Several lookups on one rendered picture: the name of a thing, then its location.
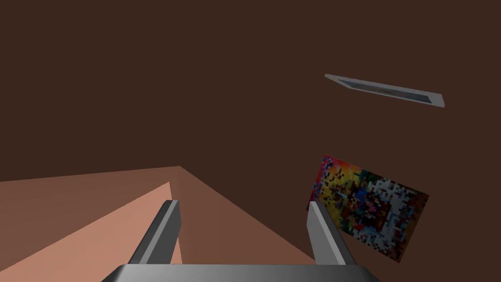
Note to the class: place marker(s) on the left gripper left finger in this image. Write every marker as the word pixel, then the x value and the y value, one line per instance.
pixel 161 235

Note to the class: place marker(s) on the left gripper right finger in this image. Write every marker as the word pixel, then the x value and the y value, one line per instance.
pixel 325 237

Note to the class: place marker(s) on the colourful picture on wall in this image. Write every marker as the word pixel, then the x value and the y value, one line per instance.
pixel 372 203

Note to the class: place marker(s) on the grey framed picture on wall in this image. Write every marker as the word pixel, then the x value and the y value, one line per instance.
pixel 385 90

